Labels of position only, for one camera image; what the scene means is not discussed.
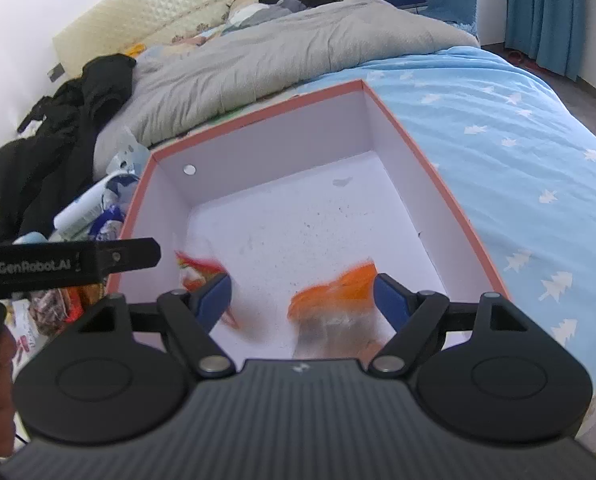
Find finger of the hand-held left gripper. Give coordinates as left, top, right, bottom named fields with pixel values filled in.
left=95, top=238, right=161, bottom=277

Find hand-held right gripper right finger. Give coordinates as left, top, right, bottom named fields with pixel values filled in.
left=368, top=272, right=538, bottom=378

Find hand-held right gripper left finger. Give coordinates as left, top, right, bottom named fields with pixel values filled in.
left=65, top=272, right=236, bottom=378

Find red yellow snack packet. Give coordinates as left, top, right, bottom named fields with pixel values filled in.
left=175, top=251, right=241, bottom=330

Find dark brown snack packet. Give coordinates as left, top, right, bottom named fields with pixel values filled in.
left=30, top=287, right=87, bottom=336

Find orange snack packet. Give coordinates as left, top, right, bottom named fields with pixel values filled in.
left=286, top=259, right=379, bottom=356

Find orange cardboard box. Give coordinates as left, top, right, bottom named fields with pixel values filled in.
left=105, top=79, right=512, bottom=361

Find white cylinder bottle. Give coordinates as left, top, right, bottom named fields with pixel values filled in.
left=54, top=172, right=139, bottom=237

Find clear plastic package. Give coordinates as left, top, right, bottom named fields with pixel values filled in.
left=105, top=127, right=151, bottom=181

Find black jacket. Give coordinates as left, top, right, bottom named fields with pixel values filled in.
left=0, top=54, right=138, bottom=246

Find blue star bedsheet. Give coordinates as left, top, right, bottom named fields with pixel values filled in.
left=298, top=45, right=596, bottom=396

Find grey quilt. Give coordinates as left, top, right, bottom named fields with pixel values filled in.
left=93, top=0, right=481, bottom=181

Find cream padded headboard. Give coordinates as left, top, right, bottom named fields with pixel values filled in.
left=53, top=0, right=339, bottom=68

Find red shoes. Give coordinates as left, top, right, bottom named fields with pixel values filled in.
left=508, top=49, right=541, bottom=74

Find grey blue clothes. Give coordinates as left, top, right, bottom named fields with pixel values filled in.
left=228, top=1, right=309, bottom=31

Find blue curtain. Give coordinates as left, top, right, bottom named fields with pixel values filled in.
left=505, top=0, right=596, bottom=81

